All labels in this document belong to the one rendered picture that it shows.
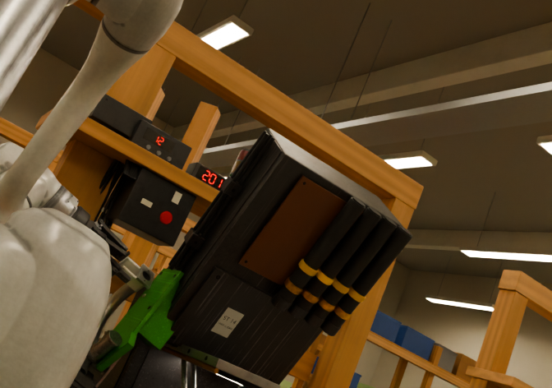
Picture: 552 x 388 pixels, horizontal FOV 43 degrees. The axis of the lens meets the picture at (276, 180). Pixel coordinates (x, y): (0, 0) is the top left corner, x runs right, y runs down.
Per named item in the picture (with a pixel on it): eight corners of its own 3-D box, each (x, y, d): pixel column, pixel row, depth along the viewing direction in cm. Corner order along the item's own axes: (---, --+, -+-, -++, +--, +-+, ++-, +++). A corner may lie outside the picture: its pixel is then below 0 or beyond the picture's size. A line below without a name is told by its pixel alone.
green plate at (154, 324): (147, 370, 152) (206, 293, 159) (119, 347, 149) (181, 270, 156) (131, 361, 162) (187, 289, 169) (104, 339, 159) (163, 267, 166)
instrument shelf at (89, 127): (333, 270, 207) (338, 257, 208) (54, 116, 170) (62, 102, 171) (289, 265, 229) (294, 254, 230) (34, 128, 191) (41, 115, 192)
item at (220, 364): (275, 399, 147) (281, 385, 147) (212, 372, 140) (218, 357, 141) (201, 367, 180) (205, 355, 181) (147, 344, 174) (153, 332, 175)
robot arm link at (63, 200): (67, 178, 158) (87, 196, 160) (42, 200, 162) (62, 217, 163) (52, 199, 150) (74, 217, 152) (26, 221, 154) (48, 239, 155)
